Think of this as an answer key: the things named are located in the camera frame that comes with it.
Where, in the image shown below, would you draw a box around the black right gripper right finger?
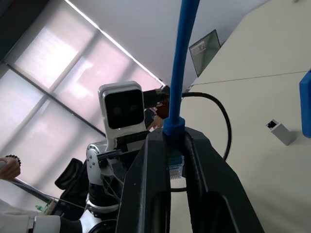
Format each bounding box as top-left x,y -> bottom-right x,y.
179,126 -> 266,233

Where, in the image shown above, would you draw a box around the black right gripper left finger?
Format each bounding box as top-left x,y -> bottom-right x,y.
115,127 -> 171,233

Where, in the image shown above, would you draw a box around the blue ethernet cable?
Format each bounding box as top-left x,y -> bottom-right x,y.
162,0 -> 202,181

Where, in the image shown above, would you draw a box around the white coupler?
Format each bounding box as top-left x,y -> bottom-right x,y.
265,118 -> 297,146

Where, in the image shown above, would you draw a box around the blue bin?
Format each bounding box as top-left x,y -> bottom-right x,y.
299,69 -> 311,139

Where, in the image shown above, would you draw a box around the person's bare hand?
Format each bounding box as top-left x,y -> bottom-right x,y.
0,157 -> 21,181

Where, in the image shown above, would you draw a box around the window roller blinds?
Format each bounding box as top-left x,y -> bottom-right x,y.
0,4 -> 168,190

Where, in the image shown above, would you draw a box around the ceiling light strip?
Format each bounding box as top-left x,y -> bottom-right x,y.
64,0 -> 164,83

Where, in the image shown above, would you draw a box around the open laptop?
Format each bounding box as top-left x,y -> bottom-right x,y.
189,29 -> 222,78

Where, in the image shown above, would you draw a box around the black cable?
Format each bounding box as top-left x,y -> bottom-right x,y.
170,91 -> 232,192

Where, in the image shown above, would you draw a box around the black bead bracelet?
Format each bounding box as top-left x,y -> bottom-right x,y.
4,154 -> 22,168

